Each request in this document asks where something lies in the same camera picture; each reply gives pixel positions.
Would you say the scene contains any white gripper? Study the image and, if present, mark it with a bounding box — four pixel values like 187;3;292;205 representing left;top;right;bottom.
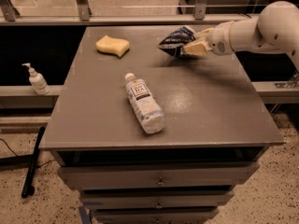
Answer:
182;21;233;56

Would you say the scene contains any metal railing frame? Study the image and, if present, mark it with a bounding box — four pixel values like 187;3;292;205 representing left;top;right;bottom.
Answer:
0;0;299;27

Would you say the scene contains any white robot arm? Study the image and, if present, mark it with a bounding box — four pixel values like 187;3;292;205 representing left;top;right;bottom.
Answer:
182;1;299;70

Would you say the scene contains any blue chip bag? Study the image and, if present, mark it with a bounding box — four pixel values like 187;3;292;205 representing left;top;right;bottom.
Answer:
157;26;195;59

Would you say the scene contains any yellow sponge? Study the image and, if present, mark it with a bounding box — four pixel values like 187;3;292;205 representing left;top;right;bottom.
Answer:
95;35;130;57

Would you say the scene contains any black floor cable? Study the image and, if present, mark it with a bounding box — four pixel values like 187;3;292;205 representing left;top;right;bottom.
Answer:
0;137;57;170

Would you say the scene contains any grey drawer cabinet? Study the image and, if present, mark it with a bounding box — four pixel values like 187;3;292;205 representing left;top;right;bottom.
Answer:
40;26;283;224

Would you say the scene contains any white pump dispenser bottle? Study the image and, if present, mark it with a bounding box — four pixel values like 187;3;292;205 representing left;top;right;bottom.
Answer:
22;63;50;95

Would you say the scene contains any black rod on floor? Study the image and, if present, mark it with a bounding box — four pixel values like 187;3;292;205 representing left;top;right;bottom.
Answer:
21;127;46;199

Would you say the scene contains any blue label plastic bottle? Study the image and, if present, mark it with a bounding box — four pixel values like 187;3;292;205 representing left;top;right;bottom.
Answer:
125;73;165;134

